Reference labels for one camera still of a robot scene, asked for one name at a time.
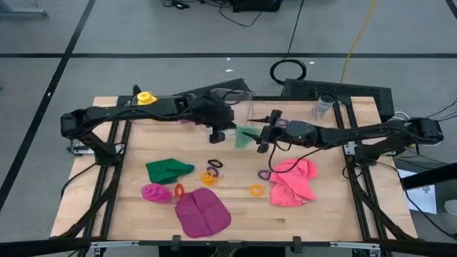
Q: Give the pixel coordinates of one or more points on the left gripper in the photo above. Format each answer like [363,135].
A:
[223,119]

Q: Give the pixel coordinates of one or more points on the yellow water bottle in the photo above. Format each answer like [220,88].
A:
[146,98]

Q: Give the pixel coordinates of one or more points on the clear printed plastic cup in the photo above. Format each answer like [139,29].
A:
[323,105]

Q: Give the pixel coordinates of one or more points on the white round object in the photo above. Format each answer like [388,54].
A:
[450,207]

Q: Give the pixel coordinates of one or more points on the orange coil wrist band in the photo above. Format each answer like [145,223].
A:
[176,191]

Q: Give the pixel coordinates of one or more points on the silver frame bracket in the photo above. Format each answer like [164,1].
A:
[353,245]
[114,244]

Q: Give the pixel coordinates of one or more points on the magenta towel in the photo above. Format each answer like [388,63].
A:
[201,214]

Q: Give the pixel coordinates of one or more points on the light green towel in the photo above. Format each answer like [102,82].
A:
[244,137]

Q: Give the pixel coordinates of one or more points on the black coil wrist band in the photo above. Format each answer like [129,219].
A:
[209,163]

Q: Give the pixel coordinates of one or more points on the white paper sheet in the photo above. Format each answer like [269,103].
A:
[421,200]

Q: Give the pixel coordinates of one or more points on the grey metal table foot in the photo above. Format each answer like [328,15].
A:
[21,12]

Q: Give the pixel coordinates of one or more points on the black beam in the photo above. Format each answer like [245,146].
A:
[435,175]

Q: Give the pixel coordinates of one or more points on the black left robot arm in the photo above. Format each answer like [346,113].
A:
[125,112]

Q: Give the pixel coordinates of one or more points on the coral pink towel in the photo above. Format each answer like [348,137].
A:
[292,185]

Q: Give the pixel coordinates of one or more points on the hot pink water bottle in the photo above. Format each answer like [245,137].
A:
[155,192]

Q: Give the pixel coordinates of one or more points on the black floor device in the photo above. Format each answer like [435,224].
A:
[257,5]

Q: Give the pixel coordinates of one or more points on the black frame clamp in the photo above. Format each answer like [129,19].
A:
[297,244]
[175,242]

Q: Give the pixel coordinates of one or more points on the black aluminium table frame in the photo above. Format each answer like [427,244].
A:
[250,243]

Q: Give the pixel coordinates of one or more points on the black power adapter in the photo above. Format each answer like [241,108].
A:
[180,5]

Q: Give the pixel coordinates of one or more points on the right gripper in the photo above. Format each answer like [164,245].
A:
[276,133]

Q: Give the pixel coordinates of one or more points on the black floor plate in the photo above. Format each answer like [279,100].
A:
[235,84]
[357,93]

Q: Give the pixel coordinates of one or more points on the blue coil wrist band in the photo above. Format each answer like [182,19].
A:
[259,175]

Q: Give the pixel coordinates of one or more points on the yellow coil wrist band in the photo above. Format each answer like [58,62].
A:
[205,179]
[251,190]

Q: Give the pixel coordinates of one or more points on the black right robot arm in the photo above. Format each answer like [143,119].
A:
[357,135]

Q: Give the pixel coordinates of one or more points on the purple coil wrist band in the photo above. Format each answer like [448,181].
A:
[282,123]
[216,170]

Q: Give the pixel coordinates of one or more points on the dark green towel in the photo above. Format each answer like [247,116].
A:
[166,173]

